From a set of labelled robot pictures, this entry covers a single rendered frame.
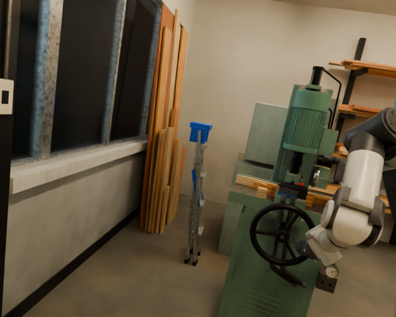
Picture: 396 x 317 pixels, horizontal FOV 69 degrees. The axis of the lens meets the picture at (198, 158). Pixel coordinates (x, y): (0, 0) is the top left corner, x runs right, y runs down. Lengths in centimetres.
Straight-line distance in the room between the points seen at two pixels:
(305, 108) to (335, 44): 265
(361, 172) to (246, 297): 110
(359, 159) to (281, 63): 321
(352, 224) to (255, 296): 101
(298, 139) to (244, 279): 80
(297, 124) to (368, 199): 81
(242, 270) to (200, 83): 287
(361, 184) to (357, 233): 12
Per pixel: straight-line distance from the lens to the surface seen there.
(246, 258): 165
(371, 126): 94
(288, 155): 173
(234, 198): 155
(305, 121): 155
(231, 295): 177
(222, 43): 408
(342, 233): 84
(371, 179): 86
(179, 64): 331
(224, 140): 399
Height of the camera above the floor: 131
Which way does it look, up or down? 11 degrees down
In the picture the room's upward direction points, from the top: 10 degrees clockwise
